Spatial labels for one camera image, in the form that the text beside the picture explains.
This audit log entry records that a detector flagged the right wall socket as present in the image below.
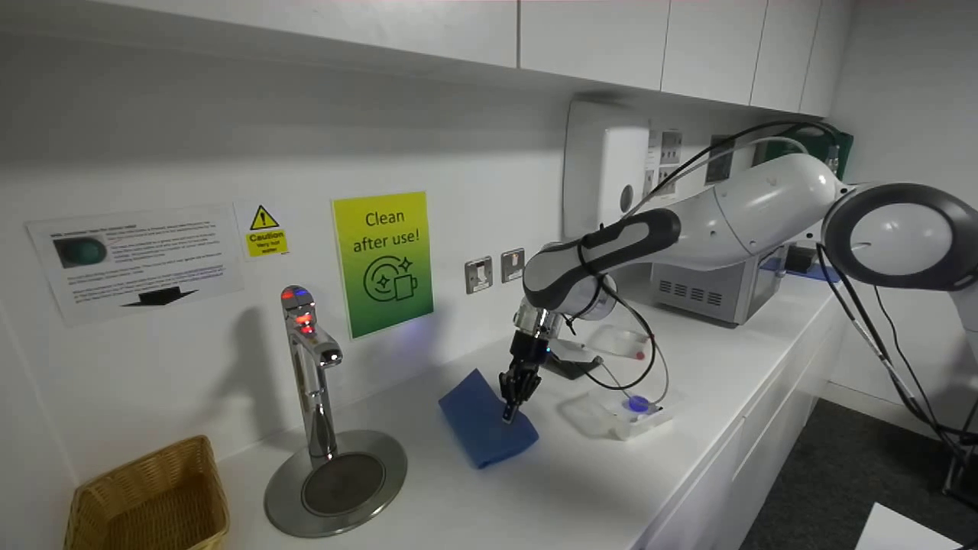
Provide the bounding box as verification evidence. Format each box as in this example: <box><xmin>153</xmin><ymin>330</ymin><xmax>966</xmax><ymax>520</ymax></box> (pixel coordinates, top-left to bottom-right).
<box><xmin>500</xmin><ymin>247</ymin><xmax>527</xmax><ymax>283</ymax></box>

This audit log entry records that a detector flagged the small blue object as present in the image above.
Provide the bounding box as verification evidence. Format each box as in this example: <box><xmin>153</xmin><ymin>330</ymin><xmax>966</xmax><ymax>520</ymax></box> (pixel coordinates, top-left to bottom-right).
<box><xmin>625</xmin><ymin>397</ymin><xmax>652</xmax><ymax>414</ymax></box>

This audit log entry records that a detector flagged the steel appliance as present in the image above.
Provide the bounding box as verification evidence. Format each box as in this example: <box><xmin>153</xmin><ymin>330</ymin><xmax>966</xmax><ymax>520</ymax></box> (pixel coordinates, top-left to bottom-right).
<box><xmin>652</xmin><ymin>247</ymin><xmax>784</xmax><ymax>327</ymax></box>

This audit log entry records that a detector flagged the white instruction poster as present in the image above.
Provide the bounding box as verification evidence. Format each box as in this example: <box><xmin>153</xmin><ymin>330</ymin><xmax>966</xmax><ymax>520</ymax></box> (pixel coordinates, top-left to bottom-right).
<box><xmin>23</xmin><ymin>205</ymin><xmax>241</xmax><ymax>325</ymax></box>

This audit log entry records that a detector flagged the white paper towel dispenser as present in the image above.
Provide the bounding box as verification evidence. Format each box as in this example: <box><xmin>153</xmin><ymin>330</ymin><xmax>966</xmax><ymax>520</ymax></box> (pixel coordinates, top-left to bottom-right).
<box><xmin>563</xmin><ymin>101</ymin><xmax>652</xmax><ymax>238</ymax></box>

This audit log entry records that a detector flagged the blue cloth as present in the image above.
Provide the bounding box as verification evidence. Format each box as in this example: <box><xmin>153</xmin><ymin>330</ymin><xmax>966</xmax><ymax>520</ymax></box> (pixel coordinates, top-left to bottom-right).
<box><xmin>439</xmin><ymin>370</ymin><xmax>537</xmax><ymax>467</ymax></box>

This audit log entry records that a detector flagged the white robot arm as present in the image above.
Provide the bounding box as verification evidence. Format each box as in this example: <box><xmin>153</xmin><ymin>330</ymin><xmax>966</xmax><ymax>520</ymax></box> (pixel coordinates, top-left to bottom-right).
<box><xmin>497</xmin><ymin>152</ymin><xmax>978</xmax><ymax>419</ymax></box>

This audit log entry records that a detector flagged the clear plastic lunchbox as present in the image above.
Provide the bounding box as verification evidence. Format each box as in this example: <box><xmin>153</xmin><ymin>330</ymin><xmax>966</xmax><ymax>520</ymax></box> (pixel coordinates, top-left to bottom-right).
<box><xmin>556</xmin><ymin>392</ymin><xmax>671</xmax><ymax>439</ymax></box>

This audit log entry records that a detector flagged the wooden tray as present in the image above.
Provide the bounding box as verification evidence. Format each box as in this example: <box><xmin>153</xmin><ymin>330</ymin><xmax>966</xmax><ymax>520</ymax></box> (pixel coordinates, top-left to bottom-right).
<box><xmin>65</xmin><ymin>436</ymin><xmax>229</xmax><ymax>550</ymax></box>

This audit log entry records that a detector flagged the chrome tap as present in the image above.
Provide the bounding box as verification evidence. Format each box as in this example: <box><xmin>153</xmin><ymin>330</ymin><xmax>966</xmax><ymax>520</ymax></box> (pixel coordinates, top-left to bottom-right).
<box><xmin>282</xmin><ymin>283</ymin><xmax>341</xmax><ymax>461</ymax></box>

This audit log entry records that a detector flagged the green clean sign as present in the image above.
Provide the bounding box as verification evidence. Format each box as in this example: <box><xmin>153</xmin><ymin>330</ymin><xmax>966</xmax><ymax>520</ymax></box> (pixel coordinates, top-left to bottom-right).
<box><xmin>332</xmin><ymin>192</ymin><xmax>434</xmax><ymax>336</ymax></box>

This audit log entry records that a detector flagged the left wall socket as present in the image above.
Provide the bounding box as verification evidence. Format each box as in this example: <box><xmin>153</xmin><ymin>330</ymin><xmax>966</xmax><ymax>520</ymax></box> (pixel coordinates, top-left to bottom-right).
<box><xmin>466</xmin><ymin>258</ymin><xmax>493</xmax><ymax>293</ymax></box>

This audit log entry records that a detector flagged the wall socket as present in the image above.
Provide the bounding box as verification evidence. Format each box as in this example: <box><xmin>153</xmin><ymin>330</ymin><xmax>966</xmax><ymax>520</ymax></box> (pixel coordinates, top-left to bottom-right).
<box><xmin>466</xmin><ymin>258</ymin><xmax>493</xmax><ymax>293</ymax></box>
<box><xmin>500</xmin><ymin>247</ymin><xmax>527</xmax><ymax>283</ymax></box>

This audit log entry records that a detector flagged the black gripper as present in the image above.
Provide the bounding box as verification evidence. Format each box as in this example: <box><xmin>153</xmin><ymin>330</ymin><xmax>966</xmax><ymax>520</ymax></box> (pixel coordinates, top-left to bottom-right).
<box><xmin>497</xmin><ymin>334</ymin><xmax>547</xmax><ymax>423</ymax></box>

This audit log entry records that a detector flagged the yellow warning sticker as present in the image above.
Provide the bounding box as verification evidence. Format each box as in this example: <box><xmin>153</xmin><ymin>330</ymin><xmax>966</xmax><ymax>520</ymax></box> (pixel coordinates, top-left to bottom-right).
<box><xmin>243</xmin><ymin>205</ymin><xmax>291</xmax><ymax>258</ymax></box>

